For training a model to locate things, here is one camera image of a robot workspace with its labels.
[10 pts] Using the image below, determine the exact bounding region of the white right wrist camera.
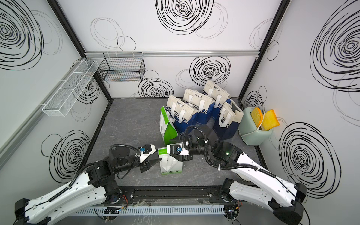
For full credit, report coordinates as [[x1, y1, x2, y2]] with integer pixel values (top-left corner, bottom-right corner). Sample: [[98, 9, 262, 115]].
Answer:
[[166, 143, 189, 156]]

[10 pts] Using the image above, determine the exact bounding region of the blue beige bag middle row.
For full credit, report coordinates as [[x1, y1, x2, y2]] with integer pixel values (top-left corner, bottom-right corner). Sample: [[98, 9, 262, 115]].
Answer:
[[183, 89, 215, 125]]

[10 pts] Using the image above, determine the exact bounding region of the black corner frame post right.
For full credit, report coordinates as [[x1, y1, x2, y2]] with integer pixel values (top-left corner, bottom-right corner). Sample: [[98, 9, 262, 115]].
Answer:
[[238, 0, 291, 102]]

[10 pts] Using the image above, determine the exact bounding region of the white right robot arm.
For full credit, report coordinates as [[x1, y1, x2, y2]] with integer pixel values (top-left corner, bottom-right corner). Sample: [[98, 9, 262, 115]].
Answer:
[[170, 126, 307, 225]]

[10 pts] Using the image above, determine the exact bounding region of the aluminium wall rail back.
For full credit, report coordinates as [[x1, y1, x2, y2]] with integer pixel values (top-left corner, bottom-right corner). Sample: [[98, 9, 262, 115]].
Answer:
[[85, 50, 260, 58]]

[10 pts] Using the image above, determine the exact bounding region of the blue beige takeout bag front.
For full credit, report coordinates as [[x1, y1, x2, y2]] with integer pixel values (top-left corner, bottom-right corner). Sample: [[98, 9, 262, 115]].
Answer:
[[213, 99, 244, 141]]

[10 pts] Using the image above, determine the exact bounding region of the white wire shelf basket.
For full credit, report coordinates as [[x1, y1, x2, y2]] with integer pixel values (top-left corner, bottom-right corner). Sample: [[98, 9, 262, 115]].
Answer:
[[42, 59, 98, 117]]

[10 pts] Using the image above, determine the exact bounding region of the aluminium wall rail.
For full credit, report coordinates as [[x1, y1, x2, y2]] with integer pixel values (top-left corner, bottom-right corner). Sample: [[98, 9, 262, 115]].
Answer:
[[85, 50, 260, 58], [1, 57, 85, 169]]

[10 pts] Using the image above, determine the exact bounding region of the black wire basket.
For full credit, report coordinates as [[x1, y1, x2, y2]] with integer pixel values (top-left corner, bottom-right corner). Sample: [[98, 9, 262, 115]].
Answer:
[[97, 52, 145, 83]]

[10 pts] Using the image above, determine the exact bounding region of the aluminium wall rail left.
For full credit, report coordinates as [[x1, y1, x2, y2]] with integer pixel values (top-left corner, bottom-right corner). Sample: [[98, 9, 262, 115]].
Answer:
[[1, 57, 85, 169]]

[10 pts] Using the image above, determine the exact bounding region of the blue beige bag back row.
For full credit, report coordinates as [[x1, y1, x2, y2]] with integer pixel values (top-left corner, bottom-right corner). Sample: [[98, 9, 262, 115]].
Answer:
[[202, 80, 231, 120]]

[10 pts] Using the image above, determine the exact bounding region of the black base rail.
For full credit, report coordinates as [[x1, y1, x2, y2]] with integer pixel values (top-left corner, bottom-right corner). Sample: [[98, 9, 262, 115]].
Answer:
[[119, 186, 244, 204]]

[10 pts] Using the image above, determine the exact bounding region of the grey slotted cable duct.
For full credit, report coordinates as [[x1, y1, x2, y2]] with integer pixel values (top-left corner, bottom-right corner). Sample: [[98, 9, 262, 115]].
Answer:
[[72, 205, 226, 217]]

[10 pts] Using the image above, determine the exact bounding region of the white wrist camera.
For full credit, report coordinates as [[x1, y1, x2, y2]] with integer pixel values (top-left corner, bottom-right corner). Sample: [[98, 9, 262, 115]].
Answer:
[[166, 143, 189, 156], [139, 144, 156, 163]]

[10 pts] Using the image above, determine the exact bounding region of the black corner frame post left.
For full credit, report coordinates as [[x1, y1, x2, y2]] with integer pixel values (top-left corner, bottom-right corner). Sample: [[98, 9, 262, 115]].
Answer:
[[47, 0, 112, 103]]

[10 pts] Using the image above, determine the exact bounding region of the blue beige bag first row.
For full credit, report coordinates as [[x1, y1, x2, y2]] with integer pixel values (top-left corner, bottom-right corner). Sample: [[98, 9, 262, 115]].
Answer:
[[165, 95, 198, 133]]

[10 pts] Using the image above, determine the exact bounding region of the green white bag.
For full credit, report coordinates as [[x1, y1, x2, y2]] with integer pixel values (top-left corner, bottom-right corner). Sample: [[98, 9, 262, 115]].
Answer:
[[159, 106, 178, 145], [158, 147, 183, 175]]

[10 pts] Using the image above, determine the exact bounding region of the black corner frame post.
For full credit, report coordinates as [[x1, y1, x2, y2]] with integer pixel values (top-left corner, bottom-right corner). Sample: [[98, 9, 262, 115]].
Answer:
[[238, 0, 291, 102], [47, 0, 112, 103]]

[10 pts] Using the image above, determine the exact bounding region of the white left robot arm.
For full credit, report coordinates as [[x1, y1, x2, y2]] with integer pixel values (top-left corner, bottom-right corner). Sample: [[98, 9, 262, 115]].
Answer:
[[14, 144, 160, 225]]

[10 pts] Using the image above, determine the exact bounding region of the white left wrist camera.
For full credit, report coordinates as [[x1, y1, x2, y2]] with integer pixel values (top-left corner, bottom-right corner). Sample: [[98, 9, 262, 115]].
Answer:
[[139, 144, 156, 163]]

